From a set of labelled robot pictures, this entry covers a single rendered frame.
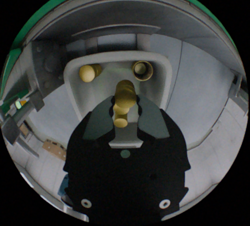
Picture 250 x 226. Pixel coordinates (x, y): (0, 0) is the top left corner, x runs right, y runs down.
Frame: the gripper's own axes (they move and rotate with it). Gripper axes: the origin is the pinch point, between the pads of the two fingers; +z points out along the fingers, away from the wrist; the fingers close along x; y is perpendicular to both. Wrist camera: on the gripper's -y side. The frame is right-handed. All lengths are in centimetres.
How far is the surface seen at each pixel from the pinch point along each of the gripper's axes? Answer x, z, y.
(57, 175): -315, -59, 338
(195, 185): 275, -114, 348
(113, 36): -2.0, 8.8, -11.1
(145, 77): 3.8, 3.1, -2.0
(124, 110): -0.4, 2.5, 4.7
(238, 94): 49.7, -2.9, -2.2
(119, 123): -1.7, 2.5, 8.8
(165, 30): 8.4, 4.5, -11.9
